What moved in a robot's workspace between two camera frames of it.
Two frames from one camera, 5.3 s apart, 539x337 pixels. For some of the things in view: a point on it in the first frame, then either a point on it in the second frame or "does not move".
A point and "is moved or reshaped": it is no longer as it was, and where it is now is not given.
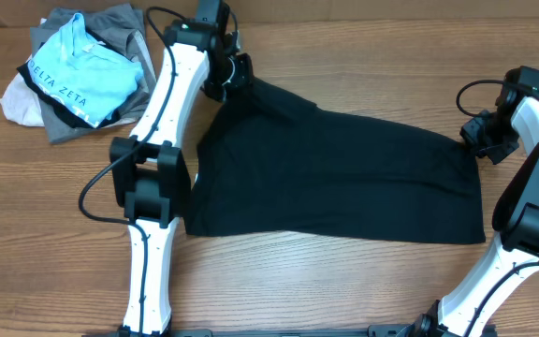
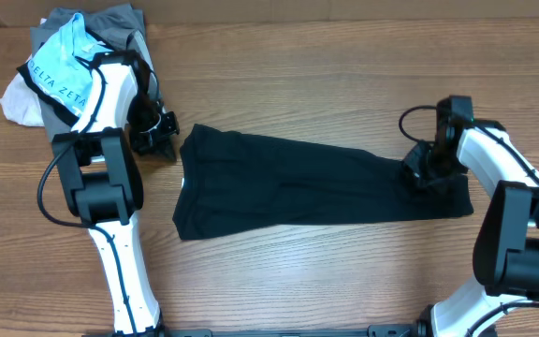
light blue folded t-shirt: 84,75 does not move
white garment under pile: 21,101 does not move
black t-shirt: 270,163 is moved or reshaped
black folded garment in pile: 56,105 does not move
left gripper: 244,78 to 165,139
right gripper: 469,134 to 411,162
